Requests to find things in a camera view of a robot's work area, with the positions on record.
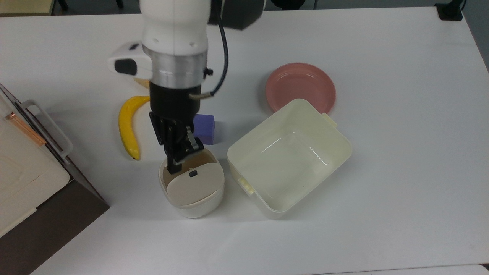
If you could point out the bread roll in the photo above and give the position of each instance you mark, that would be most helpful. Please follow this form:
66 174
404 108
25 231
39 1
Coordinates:
142 84

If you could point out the black table clamp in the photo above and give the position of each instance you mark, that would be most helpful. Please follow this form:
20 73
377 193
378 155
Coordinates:
450 10

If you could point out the cream trash can lid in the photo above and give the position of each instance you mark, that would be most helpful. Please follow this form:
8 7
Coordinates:
195 183

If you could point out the pink plate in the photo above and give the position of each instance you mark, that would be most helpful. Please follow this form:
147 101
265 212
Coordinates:
300 84

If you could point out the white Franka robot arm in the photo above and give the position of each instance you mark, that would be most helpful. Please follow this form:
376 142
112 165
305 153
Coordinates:
175 34

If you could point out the cream plastic storage box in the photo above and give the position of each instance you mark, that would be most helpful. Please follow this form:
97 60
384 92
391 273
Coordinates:
290 164

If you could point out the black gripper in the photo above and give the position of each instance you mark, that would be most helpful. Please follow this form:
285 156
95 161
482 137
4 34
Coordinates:
174 105

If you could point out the purple cube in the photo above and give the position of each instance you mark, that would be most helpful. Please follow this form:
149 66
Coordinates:
205 130

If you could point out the yellow banana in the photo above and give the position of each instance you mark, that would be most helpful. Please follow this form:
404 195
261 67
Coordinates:
127 126

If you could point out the cream trash can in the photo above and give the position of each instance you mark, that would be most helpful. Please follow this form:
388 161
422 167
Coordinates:
198 208

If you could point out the cream toy appliance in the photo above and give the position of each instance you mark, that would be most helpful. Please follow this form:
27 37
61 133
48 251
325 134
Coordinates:
23 175

